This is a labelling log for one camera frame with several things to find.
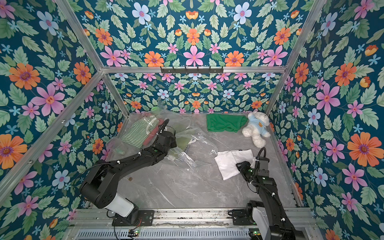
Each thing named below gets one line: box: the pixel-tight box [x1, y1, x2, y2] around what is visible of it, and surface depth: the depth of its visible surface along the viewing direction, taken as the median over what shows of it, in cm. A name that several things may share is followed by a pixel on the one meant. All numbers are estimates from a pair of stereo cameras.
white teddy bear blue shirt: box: [242, 109, 271, 148], surface depth 104 cm
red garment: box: [143, 118, 165, 145], surface depth 104 cm
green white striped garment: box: [120, 116, 160, 148], surface depth 106 cm
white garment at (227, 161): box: [214, 149, 254, 181], surface depth 94 cm
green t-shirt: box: [206, 113, 249, 133], surface depth 114 cm
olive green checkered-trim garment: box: [174, 121, 197, 151], surface depth 100 cm
